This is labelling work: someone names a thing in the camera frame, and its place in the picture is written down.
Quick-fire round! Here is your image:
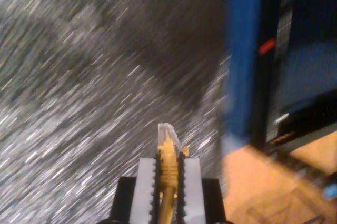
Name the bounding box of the blue base board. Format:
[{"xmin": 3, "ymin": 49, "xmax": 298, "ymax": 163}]
[{"xmin": 220, "ymin": 0, "xmax": 265, "ymax": 143}]

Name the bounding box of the black bubble wrap mat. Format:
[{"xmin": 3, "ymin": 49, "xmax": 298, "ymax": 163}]
[{"xmin": 0, "ymin": 0, "xmax": 230, "ymax": 224}]

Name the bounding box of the yellow network cable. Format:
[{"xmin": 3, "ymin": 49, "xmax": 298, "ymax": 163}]
[{"xmin": 157, "ymin": 123, "xmax": 190, "ymax": 224}]

